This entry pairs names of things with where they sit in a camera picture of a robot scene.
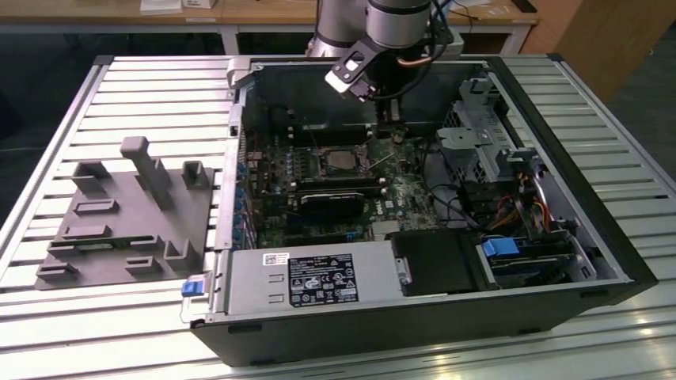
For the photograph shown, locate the CPU socket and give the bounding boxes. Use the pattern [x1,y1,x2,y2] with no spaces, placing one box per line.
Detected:
[315,146,371,176]

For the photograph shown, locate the metal drive cage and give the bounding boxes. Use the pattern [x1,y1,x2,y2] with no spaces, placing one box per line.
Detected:
[435,77,532,185]

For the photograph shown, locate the wooden desk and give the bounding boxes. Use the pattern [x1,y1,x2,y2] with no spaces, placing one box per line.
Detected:
[0,0,543,56]

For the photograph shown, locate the green motherboard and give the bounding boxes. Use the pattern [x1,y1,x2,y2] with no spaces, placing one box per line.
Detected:
[240,130,450,249]

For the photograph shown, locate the black graphics card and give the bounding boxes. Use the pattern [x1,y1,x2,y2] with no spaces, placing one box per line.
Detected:
[296,189,368,219]

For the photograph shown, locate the silver finned heatsink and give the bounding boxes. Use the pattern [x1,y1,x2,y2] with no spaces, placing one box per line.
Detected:
[371,220,402,240]

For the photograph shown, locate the wooden cabinet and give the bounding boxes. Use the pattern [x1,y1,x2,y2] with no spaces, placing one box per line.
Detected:
[520,0,676,105]

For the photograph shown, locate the hard disk in blue carrier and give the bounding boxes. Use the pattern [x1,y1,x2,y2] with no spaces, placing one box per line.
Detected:
[478,236,582,286]

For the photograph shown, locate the silver power supply with label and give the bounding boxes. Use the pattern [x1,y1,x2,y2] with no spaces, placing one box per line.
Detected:
[208,241,408,321]

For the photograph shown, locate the grey parts rack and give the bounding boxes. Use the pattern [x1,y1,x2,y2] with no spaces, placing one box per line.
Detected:
[31,136,219,289]

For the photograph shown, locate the black and silver PC case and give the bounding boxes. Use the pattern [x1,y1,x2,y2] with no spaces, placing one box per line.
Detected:
[182,53,659,367]

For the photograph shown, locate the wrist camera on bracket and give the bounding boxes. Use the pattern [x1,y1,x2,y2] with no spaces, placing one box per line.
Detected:
[323,40,383,105]

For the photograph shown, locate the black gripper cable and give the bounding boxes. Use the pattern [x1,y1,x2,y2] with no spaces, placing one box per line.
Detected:
[388,0,455,100]

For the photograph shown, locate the flat black cable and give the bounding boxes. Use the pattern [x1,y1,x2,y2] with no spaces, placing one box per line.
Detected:
[510,185,536,241]

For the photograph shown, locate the yellow orange wire bundle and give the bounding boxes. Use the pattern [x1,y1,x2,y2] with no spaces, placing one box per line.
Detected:
[488,169,554,238]

